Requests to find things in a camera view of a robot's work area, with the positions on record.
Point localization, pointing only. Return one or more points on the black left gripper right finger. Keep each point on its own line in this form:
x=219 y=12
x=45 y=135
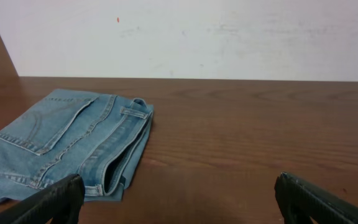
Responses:
x=302 y=202

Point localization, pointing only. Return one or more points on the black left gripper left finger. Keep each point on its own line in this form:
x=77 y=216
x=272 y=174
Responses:
x=59 y=203

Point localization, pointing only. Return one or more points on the folded light blue denim shorts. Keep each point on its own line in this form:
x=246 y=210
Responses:
x=100 y=137

